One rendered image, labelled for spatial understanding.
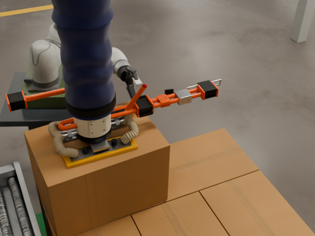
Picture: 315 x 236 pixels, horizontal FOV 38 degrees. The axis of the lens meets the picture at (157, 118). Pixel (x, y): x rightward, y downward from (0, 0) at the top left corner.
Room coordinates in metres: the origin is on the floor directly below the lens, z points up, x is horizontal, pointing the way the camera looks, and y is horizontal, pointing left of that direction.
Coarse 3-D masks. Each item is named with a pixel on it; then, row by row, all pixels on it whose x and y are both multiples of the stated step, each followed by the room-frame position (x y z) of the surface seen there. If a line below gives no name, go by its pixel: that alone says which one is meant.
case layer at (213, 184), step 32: (224, 128) 2.18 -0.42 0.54; (192, 160) 1.89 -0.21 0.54; (224, 160) 1.89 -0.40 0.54; (192, 192) 1.64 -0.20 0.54; (224, 192) 1.65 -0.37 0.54; (256, 192) 1.65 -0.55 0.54; (128, 224) 1.42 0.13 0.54; (160, 224) 1.42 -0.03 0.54; (192, 224) 1.43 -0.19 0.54; (224, 224) 1.43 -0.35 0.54; (256, 224) 1.44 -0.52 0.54; (288, 224) 1.44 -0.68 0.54
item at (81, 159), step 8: (120, 136) 1.62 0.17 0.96; (112, 144) 1.54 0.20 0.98; (120, 144) 1.55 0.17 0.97; (128, 144) 1.56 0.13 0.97; (136, 144) 1.56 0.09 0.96; (80, 152) 1.49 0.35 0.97; (88, 152) 1.50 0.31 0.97; (96, 152) 1.50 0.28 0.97; (104, 152) 1.50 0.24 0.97; (112, 152) 1.51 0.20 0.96; (120, 152) 1.52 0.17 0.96; (64, 160) 1.45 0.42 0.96; (72, 160) 1.44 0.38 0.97; (80, 160) 1.45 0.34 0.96; (88, 160) 1.45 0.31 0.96; (96, 160) 1.47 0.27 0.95
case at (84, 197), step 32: (128, 128) 1.70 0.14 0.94; (32, 160) 1.56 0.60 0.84; (128, 160) 1.48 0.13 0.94; (160, 160) 1.56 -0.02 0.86; (64, 192) 1.33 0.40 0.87; (96, 192) 1.40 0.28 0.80; (128, 192) 1.48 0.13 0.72; (160, 192) 1.56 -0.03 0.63; (64, 224) 1.32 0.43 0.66; (96, 224) 1.39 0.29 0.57
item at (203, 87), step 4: (200, 84) 1.87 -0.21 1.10; (204, 84) 1.87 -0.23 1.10; (208, 84) 1.87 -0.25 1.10; (212, 84) 1.87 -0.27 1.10; (200, 88) 1.84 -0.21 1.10; (204, 88) 1.84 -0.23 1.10; (208, 88) 1.84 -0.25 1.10; (212, 88) 1.84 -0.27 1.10; (216, 88) 1.84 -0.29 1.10; (196, 92) 1.87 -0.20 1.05; (204, 92) 1.81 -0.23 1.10; (208, 92) 1.83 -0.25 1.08; (212, 92) 1.84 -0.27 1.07; (216, 92) 1.84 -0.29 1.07; (200, 96) 1.83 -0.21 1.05; (204, 96) 1.81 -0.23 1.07; (208, 96) 1.83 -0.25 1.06; (212, 96) 1.83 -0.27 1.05; (216, 96) 1.84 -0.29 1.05
